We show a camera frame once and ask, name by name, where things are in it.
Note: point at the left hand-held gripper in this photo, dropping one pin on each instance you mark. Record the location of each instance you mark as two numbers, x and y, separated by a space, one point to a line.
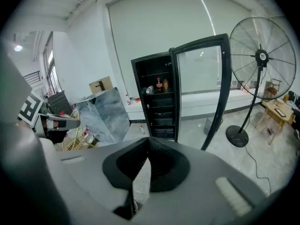
29 107

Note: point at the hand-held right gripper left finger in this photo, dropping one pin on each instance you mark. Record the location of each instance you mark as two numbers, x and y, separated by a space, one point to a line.
93 172

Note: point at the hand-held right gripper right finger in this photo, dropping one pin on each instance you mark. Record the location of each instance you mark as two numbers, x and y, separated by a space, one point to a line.
199 167

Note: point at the red-capped dark drink bottle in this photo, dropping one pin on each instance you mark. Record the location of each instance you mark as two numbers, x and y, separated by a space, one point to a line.
159 85

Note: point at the dark metal cabinet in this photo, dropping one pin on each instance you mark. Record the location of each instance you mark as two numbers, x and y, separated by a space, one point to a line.
58 102

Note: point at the grey waste bin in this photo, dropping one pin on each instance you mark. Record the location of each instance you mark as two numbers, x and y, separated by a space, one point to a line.
208 125

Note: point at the brown cardboard box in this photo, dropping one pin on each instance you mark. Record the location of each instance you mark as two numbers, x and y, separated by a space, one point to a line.
106 83

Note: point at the black balcony railing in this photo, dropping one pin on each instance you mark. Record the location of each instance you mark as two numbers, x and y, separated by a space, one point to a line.
32 77

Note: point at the small bottle red label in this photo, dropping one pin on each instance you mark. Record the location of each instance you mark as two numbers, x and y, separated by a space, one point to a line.
128 100
141 129

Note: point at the clear plastic water bottle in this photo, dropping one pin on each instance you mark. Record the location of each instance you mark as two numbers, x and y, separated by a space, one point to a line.
149 89

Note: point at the orange soda bottle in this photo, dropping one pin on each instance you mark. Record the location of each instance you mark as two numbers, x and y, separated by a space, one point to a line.
165 84

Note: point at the light wooden side table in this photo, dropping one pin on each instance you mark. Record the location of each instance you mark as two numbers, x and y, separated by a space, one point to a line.
269 109

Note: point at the black phone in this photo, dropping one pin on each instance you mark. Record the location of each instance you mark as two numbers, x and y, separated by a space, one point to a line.
280 112

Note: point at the black metal bracket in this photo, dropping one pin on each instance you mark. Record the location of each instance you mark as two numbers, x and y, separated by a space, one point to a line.
100 85

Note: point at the wooden frame chair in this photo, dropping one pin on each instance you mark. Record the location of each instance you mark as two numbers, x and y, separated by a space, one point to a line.
272 90

